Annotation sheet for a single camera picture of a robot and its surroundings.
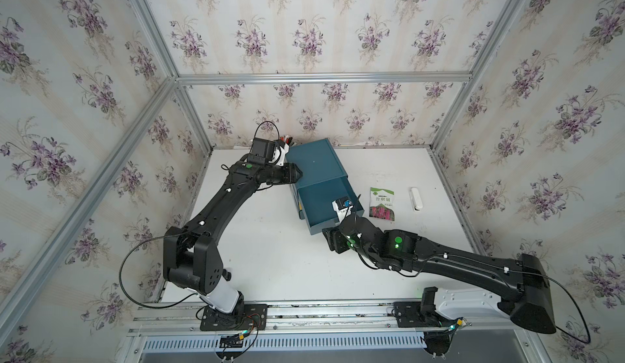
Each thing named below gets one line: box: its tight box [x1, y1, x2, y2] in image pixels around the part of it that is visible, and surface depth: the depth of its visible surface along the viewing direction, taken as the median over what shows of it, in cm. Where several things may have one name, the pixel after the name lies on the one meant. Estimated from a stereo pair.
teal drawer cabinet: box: [287, 137, 349, 220], surface depth 88 cm
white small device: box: [409, 187, 424, 212], surface depth 100 cm
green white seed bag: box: [368, 186, 396, 222], surface depth 101 cm
